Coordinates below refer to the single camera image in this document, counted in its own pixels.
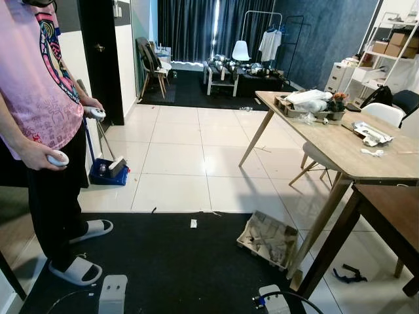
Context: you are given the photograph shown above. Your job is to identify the wooden chair with black clothes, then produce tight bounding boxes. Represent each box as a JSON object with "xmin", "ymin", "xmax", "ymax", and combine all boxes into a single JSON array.
[{"xmin": 135, "ymin": 37, "xmax": 172, "ymax": 100}]

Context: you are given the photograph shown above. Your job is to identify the small brown cardboard box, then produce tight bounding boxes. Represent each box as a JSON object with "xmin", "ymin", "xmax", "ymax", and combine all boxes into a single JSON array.
[{"xmin": 371, "ymin": 41, "xmax": 390, "ymax": 55}]

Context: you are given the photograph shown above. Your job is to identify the white clothes rack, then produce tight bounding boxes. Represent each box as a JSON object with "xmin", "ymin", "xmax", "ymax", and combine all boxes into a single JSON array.
[{"xmin": 236, "ymin": 10, "xmax": 283, "ymax": 66}]

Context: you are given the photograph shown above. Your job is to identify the brown cardboard tray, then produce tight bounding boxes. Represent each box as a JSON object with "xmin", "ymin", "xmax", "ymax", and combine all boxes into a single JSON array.
[{"xmin": 274, "ymin": 92, "xmax": 348, "ymax": 125}]

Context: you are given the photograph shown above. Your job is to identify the light wood dining table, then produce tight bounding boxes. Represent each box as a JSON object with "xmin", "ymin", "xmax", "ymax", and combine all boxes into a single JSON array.
[{"xmin": 238, "ymin": 90, "xmax": 419, "ymax": 279}]

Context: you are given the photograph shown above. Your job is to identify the black door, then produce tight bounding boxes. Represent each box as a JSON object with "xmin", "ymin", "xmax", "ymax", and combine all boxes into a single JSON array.
[{"xmin": 77, "ymin": 0, "xmax": 125, "ymax": 126}]

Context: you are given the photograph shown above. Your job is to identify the small white crumpled wrapper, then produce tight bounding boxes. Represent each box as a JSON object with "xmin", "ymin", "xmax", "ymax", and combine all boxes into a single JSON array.
[{"xmin": 360, "ymin": 148, "xmax": 388, "ymax": 158}]

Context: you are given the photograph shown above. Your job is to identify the black headset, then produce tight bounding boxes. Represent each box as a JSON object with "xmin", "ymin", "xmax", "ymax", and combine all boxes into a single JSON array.
[{"xmin": 20, "ymin": 0, "xmax": 57, "ymax": 9}]

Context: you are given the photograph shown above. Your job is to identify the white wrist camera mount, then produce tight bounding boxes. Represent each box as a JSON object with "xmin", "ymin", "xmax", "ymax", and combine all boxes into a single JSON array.
[
  {"xmin": 98, "ymin": 275, "xmax": 128, "ymax": 314},
  {"xmin": 257, "ymin": 285, "xmax": 292, "ymax": 314}
]

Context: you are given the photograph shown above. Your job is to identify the white slipper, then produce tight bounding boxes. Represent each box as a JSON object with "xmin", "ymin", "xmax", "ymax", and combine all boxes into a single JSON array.
[
  {"xmin": 69, "ymin": 219, "xmax": 114, "ymax": 245},
  {"xmin": 48, "ymin": 256, "xmax": 103, "ymax": 287}
]

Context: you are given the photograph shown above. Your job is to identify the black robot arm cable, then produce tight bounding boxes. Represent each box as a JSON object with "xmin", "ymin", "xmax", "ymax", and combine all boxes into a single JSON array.
[
  {"xmin": 252, "ymin": 290, "xmax": 326, "ymax": 314},
  {"xmin": 46, "ymin": 288, "xmax": 100, "ymax": 314}
]

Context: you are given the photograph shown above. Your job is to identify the black bag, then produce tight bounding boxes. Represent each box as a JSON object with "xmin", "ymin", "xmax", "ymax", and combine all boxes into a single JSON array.
[{"xmin": 361, "ymin": 85, "xmax": 395, "ymax": 109}]

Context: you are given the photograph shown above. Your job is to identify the white plastic shell chair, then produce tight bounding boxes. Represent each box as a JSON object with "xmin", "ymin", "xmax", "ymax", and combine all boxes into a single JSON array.
[{"xmin": 231, "ymin": 41, "xmax": 251, "ymax": 63}]

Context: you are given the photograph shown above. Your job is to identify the blue dustpan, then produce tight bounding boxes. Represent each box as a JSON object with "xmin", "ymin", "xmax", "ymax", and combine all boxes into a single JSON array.
[{"xmin": 84, "ymin": 121, "xmax": 130, "ymax": 186}]

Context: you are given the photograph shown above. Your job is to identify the white hanging shirt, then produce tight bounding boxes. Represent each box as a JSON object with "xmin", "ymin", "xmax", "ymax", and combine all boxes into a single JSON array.
[{"xmin": 259, "ymin": 29, "xmax": 283, "ymax": 63}]

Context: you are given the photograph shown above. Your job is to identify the dark brown wooden table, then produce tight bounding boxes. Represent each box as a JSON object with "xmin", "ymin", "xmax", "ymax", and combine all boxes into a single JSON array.
[{"xmin": 298, "ymin": 183, "xmax": 419, "ymax": 298}]

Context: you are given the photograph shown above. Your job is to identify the low bench with clutter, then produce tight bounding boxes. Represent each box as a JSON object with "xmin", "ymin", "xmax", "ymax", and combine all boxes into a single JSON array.
[{"xmin": 204, "ymin": 58, "xmax": 285, "ymax": 97}]

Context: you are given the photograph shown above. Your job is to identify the white plastic bag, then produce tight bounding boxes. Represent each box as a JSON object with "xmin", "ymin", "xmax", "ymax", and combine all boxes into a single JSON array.
[{"xmin": 285, "ymin": 90, "xmax": 333, "ymax": 112}]

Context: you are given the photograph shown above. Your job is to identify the grey pulp cardboard tray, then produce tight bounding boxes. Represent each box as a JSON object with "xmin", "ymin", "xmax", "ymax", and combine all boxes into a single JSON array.
[{"xmin": 236, "ymin": 211, "xmax": 300, "ymax": 271}]

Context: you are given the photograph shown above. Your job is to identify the blue black clamp tool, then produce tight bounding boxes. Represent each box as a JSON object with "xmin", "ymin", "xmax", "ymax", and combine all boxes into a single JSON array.
[{"xmin": 332, "ymin": 264, "xmax": 367, "ymax": 284}]

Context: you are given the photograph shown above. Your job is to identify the black room rug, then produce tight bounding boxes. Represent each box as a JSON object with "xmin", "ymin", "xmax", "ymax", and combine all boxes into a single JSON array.
[{"xmin": 139, "ymin": 69, "xmax": 295, "ymax": 109}]

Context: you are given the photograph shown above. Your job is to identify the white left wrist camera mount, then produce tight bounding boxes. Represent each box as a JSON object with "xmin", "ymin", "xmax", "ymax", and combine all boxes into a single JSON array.
[{"xmin": 98, "ymin": 275, "xmax": 128, "ymax": 314}]

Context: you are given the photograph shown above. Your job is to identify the small potted flower plant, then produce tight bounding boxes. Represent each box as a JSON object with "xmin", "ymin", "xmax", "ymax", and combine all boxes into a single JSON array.
[{"xmin": 326, "ymin": 92, "xmax": 349, "ymax": 123}]

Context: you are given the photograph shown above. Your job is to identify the person's left hand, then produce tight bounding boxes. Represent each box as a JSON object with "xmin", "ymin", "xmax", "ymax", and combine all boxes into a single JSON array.
[{"xmin": 80, "ymin": 96, "xmax": 105, "ymax": 120}]

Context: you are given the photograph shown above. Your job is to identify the white chair wooden legs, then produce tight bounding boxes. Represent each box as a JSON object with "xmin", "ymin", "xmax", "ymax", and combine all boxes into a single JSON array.
[{"xmin": 288, "ymin": 101, "xmax": 408, "ymax": 187}]

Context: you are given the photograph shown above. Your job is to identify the white drawer cabinet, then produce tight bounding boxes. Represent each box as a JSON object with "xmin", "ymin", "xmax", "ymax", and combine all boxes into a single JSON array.
[{"xmin": 325, "ymin": 62, "xmax": 357, "ymax": 94}]

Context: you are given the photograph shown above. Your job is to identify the person's right hand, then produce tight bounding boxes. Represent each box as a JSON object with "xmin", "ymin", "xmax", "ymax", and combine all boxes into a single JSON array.
[{"xmin": 14, "ymin": 139, "xmax": 57, "ymax": 172}]

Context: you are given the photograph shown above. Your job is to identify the large brown cardboard box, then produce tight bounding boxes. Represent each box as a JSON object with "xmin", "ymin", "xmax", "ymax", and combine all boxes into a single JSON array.
[{"xmin": 386, "ymin": 31, "xmax": 419, "ymax": 60}]

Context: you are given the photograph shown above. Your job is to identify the silver white packaging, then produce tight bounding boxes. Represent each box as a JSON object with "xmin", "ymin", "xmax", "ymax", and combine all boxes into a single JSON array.
[{"xmin": 352, "ymin": 121, "xmax": 393, "ymax": 147}]

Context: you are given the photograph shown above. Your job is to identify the person in pink shirt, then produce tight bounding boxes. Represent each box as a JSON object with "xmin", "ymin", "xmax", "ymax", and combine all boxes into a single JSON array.
[{"xmin": 0, "ymin": 0, "xmax": 114, "ymax": 287}]

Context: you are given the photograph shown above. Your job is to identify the white shelf rack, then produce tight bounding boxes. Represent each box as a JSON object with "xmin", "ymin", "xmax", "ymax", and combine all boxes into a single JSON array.
[{"xmin": 340, "ymin": 12, "xmax": 419, "ymax": 105}]

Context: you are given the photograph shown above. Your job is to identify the dark curtains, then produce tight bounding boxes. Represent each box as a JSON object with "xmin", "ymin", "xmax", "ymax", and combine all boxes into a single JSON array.
[{"xmin": 157, "ymin": 0, "xmax": 276, "ymax": 63}]

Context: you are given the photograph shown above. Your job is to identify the brown furniture with black leg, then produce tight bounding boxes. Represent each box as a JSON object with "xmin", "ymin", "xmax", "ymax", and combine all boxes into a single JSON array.
[{"xmin": 0, "ymin": 186, "xmax": 41, "ymax": 302}]

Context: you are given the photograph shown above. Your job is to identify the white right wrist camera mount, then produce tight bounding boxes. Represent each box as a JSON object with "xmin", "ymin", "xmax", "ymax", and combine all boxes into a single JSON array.
[{"xmin": 257, "ymin": 285, "xmax": 292, "ymax": 314}]

